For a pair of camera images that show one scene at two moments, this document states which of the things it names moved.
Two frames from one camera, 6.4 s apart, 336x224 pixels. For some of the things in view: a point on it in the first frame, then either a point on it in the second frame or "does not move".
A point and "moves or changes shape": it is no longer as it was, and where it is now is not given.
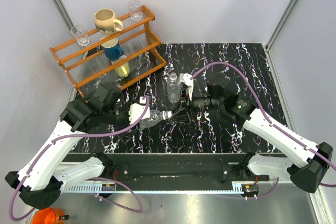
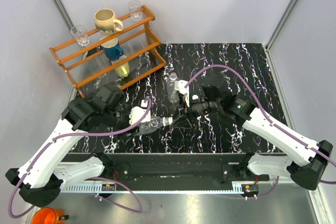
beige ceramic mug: x=105 y=21 does not move
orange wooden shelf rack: x=112 y=62 does not move
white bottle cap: x=166 y=114 -> x=167 y=120
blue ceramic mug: x=112 y=49 does not move
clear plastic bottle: x=174 y=89 does not move
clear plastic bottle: x=155 y=117 moves or changes shape
